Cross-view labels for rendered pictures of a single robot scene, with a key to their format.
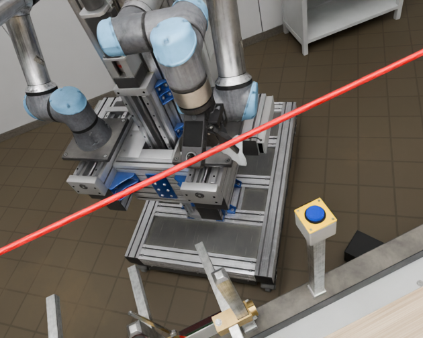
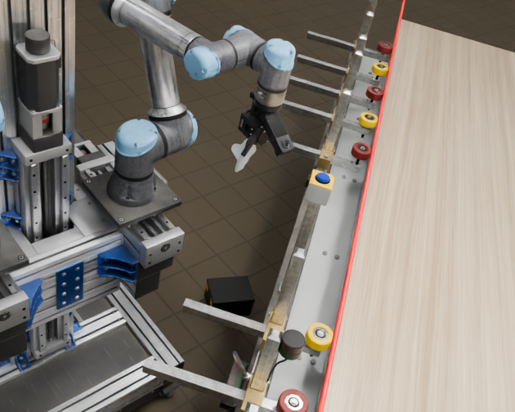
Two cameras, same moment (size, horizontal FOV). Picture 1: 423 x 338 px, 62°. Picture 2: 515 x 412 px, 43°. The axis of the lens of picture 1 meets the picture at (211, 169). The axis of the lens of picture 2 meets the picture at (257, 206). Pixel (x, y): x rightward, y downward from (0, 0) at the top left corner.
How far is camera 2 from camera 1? 145 cm
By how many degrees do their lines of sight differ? 54
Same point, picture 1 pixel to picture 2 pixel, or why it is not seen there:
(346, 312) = (306, 301)
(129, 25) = (225, 50)
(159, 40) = (287, 53)
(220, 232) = (81, 360)
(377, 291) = (308, 275)
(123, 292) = not seen: outside the picture
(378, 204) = (194, 253)
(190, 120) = (270, 118)
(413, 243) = not seen: hidden behind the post
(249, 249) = (133, 354)
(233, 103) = (183, 131)
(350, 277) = not seen: hidden behind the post
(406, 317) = (366, 247)
